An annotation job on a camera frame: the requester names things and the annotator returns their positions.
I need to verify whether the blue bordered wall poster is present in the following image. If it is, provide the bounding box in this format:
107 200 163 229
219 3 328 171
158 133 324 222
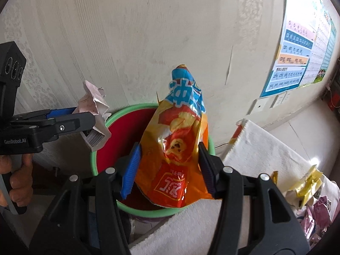
260 18 319 98

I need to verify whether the dark shelf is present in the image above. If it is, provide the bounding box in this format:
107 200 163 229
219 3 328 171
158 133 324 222
321 58 340 112

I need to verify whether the green bordered wall poster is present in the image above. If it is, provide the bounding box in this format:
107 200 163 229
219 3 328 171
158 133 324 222
299 12 337 87

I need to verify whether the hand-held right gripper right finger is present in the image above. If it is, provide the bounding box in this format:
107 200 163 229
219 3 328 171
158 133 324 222
198 141 311 255

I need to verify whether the orange chip bag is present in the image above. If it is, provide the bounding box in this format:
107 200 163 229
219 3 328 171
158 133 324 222
134 64 215 208

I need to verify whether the white tablecloth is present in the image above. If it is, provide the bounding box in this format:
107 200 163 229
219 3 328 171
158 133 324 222
130 119 340 255

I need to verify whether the red container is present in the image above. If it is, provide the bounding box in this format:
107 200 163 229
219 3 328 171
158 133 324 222
329 92 340 111

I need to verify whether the pink wrapper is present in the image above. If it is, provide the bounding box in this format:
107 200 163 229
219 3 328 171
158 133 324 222
313 195 332 220
300 207 328 245

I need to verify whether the white paper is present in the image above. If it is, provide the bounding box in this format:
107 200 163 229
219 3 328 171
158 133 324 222
77 80 112 150

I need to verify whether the green rimmed red bin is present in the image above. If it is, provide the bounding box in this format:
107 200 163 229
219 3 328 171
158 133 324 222
90 103 216 225

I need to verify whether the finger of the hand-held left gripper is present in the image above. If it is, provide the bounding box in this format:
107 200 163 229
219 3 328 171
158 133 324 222
11 107 79 120
32 112 96 142

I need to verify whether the person's left hand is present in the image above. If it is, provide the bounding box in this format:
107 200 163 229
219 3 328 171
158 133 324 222
0 153 34 208

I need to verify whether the white wall socket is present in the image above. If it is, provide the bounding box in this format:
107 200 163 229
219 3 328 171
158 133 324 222
248 98 266 116
269 92 288 109

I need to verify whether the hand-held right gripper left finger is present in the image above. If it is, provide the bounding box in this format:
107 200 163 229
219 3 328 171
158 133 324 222
27 142 142 255

